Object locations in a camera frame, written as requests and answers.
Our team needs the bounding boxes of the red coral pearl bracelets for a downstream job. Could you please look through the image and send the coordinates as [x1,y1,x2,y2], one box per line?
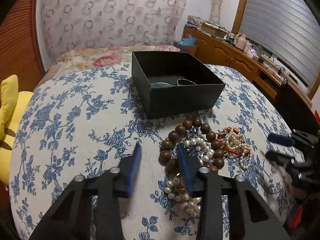
[216,126,254,170]

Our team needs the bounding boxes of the white pearl necklace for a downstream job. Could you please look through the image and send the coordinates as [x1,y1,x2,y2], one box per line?
[163,136,216,217]

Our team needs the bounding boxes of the brown wooden bead bracelet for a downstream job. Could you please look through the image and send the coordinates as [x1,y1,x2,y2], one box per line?
[158,116,225,178]

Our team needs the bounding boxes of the dark patterned bangle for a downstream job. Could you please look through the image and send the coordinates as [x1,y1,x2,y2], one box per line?
[176,79,196,86]

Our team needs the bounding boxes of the green jade bangle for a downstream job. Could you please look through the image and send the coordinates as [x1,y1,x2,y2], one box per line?
[150,82,172,88]

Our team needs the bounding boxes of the black jewelry box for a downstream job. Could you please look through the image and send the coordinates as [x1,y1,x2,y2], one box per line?
[131,51,225,119]

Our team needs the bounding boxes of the wooden sideboard cabinet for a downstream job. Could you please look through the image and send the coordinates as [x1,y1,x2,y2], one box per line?
[182,27,312,108]

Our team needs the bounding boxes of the blue floral white cloth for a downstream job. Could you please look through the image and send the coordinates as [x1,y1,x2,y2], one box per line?
[9,64,303,239]

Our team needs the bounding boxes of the pink tissue pack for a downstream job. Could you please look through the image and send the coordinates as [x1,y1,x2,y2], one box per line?
[247,49,259,61]

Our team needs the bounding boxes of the pink thermos jug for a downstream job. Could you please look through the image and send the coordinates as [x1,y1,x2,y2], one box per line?
[235,33,247,50]

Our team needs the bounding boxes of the grey window blind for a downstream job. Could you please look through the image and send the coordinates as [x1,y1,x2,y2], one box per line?
[239,0,319,86]

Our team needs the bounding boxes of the yellow Pikachu plush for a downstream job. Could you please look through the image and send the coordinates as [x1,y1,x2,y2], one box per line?
[0,75,33,185]

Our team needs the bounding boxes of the cardboard box on cabinet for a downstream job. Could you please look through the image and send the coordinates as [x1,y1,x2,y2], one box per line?
[201,22,228,38]

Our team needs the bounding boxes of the blue gift bag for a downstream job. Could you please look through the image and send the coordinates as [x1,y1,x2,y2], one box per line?
[174,35,197,56]

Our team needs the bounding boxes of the floral bed quilt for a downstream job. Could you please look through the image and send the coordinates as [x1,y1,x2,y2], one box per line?
[39,45,180,84]

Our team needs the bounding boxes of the brown louvered wardrobe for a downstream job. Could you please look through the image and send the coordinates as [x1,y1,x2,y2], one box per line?
[1,0,46,91]

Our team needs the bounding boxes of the pink circle patterned curtain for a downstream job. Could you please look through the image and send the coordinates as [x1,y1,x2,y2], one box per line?
[41,0,187,60]

